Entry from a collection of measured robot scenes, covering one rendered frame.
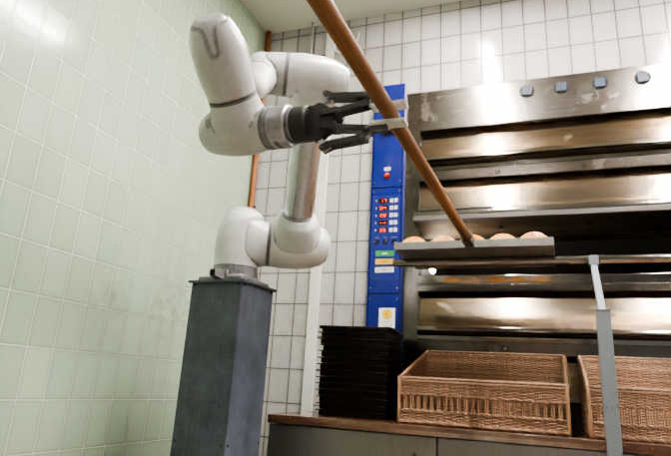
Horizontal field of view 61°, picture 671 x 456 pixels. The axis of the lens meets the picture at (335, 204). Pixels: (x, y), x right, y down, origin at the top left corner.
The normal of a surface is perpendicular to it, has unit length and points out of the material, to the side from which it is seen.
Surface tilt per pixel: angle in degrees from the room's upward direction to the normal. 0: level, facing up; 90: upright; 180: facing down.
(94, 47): 90
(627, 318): 70
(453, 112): 90
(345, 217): 90
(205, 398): 90
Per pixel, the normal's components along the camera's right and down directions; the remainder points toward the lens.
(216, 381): -0.40, -0.29
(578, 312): -0.30, -0.61
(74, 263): 0.94, -0.05
